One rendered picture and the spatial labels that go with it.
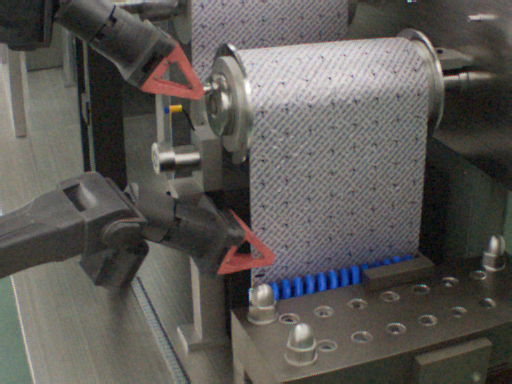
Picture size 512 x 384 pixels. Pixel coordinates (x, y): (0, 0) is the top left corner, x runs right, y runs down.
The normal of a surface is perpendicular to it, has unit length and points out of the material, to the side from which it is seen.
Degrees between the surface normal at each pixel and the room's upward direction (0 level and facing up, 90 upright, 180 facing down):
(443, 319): 0
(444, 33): 90
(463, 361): 90
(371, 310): 0
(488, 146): 90
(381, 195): 90
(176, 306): 0
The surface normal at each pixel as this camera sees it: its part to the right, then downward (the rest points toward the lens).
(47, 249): 0.47, 0.61
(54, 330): -0.01, -0.91
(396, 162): 0.33, 0.39
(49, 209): 0.19, -0.73
